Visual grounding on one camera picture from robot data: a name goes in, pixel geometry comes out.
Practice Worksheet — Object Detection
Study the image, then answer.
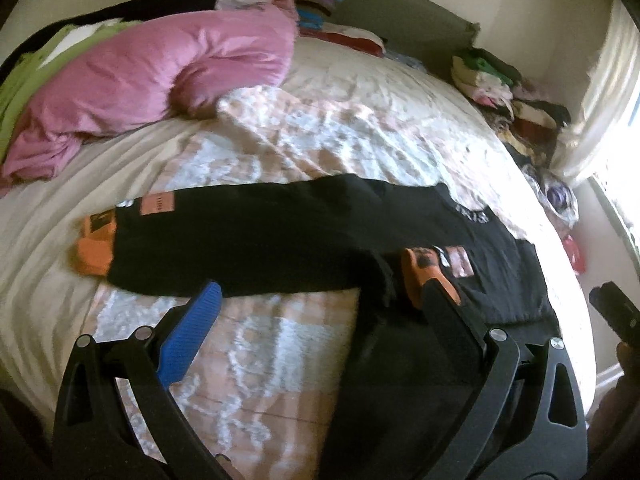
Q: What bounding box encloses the black garment with orange cuffs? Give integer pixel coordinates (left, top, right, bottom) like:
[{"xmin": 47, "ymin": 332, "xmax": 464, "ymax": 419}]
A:
[{"xmin": 75, "ymin": 172, "xmax": 563, "ymax": 480}]

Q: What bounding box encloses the pile of folded clothes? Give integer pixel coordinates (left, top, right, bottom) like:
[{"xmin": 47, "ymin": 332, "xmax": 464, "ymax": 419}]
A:
[{"xmin": 452, "ymin": 47, "xmax": 571, "ymax": 171}]

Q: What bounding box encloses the peach white tufted blanket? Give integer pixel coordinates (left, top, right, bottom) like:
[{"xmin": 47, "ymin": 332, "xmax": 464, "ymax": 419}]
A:
[{"xmin": 82, "ymin": 87, "xmax": 506, "ymax": 480}]

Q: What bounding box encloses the light blue cloth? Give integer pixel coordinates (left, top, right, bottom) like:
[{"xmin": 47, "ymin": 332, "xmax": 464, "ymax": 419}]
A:
[{"xmin": 385, "ymin": 50, "xmax": 426, "ymax": 68}]

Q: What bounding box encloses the green cloth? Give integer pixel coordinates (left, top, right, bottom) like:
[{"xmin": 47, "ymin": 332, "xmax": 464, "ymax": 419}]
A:
[{"xmin": 0, "ymin": 20, "xmax": 136, "ymax": 156}]

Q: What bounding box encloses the clear plastic bag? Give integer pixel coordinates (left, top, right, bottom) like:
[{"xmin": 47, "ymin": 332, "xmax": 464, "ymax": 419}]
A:
[{"xmin": 530, "ymin": 165, "xmax": 581, "ymax": 231}]

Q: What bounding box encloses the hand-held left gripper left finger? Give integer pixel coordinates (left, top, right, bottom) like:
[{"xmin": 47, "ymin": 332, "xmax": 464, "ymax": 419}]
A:
[{"xmin": 52, "ymin": 280, "xmax": 236, "ymax": 480}]

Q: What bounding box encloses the pink duvet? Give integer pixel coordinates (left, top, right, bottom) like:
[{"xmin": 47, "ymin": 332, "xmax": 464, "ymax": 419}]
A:
[{"xmin": 0, "ymin": 10, "xmax": 301, "ymax": 186}]

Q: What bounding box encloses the striped pillow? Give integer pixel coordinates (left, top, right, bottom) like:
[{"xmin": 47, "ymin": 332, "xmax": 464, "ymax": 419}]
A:
[{"xmin": 295, "ymin": 0, "xmax": 346, "ymax": 33}]

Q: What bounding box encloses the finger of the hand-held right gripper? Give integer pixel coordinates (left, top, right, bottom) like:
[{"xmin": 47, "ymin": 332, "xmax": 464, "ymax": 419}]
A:
[{"xmin": 589, "ymin": 281, "xmax": 640, "ymax": 348}]

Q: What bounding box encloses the window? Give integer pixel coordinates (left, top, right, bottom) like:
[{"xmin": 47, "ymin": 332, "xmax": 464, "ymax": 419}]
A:
[{"xmin": 590, "ymin": 125, "xmax": 640, "ymax": 261}]

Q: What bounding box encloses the red bag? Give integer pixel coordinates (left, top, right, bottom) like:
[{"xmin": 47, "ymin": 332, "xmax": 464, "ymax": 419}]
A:
[{"xmin": 562, "ymin": 232, "xmax": 586, "ymax": 273}]

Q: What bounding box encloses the bed with white sheet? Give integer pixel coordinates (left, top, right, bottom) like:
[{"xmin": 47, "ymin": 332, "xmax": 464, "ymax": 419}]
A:
[{"xmin": 0, "ymin": 37, "xmax": 601, "ymax": 480}]

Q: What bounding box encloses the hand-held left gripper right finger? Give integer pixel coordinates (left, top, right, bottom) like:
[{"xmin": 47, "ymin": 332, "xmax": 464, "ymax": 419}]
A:
[{"xmin": 422, "ymin": 280, "xmax": 590, "ymax": 480}]

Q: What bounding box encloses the black cloth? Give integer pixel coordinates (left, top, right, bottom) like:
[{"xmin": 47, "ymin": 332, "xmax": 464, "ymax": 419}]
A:
[{"xmin": 0, "ymin": 0, "xmax": 216, "ymax": 66}]

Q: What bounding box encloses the cream curtain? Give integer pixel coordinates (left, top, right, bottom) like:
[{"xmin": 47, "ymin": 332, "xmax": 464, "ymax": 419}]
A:
[{"xmin": 550, "ymin": 0, "xmax": 640, "ymax": 186}]

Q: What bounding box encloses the grey headboard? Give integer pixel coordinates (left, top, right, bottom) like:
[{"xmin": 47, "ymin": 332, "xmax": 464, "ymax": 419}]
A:
[{"xmin": 220, "ymin": 0, "xmax": 481, "ymax": 56}]

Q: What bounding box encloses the red and white cloth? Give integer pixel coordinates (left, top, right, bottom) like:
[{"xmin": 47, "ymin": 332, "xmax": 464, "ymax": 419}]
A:
[{"xmin": 300, "ymin": 22, "xmax": 386, "ymax": 56}]

